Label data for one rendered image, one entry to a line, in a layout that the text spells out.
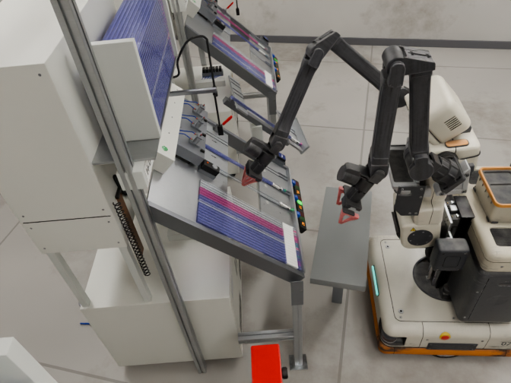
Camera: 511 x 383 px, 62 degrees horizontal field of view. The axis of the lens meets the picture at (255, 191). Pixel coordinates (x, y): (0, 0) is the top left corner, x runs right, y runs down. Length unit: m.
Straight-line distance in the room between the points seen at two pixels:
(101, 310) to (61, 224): 0.55
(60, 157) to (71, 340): 1.55
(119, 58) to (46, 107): 0.24
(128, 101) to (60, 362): 1.73
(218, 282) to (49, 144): 0.94
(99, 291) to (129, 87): 1.04
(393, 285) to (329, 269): 0.49
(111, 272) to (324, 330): 1.17
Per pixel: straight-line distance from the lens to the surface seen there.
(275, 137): 1.71
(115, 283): 2.03
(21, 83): 1.26
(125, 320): 2.05
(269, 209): 1.88
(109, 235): 1.58
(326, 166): 3.36
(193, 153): 1.68
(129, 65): 1.27
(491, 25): 5.24
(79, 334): 2.74
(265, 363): 1.52
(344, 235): 2.06
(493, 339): 2.36
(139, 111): 1.34
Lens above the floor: 2.16
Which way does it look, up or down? 43 degrees down
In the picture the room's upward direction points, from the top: 6 degrees counter-clockwise
